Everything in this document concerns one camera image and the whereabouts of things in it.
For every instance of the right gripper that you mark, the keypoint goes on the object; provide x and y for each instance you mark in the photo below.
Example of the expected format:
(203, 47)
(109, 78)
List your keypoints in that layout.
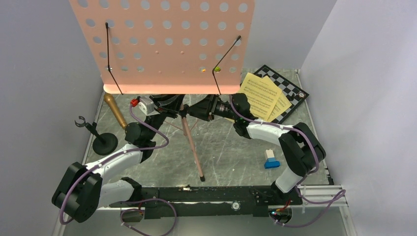
(205, 109)

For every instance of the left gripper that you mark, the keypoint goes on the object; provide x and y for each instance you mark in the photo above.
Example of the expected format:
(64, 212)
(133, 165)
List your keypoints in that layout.
(168, 103)

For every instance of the yellow sheet music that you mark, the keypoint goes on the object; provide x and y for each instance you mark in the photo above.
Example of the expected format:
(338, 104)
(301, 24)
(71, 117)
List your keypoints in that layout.
(262, 95)
(282, 103)

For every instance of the pink music stand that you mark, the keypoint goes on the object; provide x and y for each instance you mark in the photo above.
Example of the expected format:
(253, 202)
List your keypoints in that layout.
(158, 46)

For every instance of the gold microphone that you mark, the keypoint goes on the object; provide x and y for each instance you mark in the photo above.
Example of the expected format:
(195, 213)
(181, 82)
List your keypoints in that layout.
(110, 101)

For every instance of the black microphone stand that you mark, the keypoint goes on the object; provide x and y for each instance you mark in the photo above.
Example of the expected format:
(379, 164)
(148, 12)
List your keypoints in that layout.
(105, 143)

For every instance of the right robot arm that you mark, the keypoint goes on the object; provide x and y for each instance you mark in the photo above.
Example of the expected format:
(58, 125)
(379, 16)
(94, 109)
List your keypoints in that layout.
(301, 149)

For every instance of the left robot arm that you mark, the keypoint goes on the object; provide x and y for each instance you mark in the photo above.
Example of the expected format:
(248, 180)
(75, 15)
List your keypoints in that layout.
(85, 188)

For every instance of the red green toy train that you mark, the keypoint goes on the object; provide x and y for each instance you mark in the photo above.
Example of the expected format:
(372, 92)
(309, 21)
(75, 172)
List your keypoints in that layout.
(216, 69)

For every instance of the blue white toy block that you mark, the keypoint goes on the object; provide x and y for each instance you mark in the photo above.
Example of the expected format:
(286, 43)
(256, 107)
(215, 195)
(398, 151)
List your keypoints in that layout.
(271, 161)

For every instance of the black white chessboard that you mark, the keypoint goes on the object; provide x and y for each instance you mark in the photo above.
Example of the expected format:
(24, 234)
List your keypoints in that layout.
(288, 87)

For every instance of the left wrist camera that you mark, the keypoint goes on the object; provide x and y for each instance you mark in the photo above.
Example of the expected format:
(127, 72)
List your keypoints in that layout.
(145, 104)

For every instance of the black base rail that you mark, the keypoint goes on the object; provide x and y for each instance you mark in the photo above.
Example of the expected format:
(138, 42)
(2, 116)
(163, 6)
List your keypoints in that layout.
(257, 201)

